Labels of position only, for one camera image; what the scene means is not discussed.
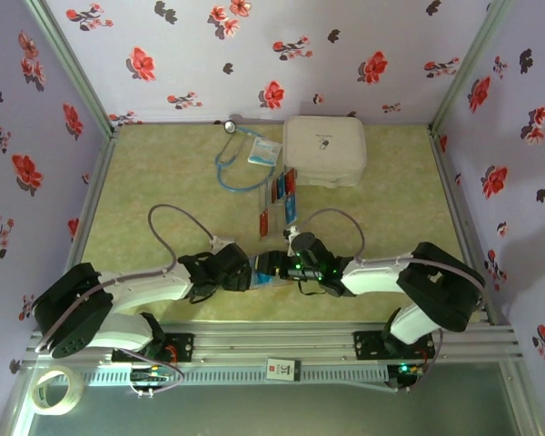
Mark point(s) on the red credit card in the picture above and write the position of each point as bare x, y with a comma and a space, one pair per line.
272, 193
290, 179
264, 224

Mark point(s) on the brown leather card holder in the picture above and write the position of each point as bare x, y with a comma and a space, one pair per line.
284, 284

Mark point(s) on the blue stethoscope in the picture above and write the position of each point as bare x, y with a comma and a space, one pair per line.
229, 125

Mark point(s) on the aluminium frame cross rail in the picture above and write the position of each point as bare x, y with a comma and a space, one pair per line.
272, 340

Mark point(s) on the red white label card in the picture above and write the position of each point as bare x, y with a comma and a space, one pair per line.
281, 369

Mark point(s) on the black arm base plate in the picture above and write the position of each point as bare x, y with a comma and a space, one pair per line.
181, 347
368, 344

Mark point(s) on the clear acrylic card stand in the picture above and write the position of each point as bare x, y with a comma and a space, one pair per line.
279, 218

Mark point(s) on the aluminium frame side rail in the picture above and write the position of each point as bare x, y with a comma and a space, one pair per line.
459, 218
84, 218

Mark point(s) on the blue credit card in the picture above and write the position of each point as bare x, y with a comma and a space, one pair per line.
291, 210
264, 280
280, 186

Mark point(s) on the blue white sealed packet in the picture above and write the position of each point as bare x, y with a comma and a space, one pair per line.
264, 153

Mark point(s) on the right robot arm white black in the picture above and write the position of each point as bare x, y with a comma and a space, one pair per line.
440, 286

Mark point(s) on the aluminium upright post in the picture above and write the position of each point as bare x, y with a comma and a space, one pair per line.
74, 68
468, 68

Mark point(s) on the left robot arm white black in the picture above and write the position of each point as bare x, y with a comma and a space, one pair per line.
72, 309

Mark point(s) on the clear tape roll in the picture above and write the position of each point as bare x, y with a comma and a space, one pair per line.
75, 397

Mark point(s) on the white zip pouch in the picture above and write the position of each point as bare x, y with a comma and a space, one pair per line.
324, 152

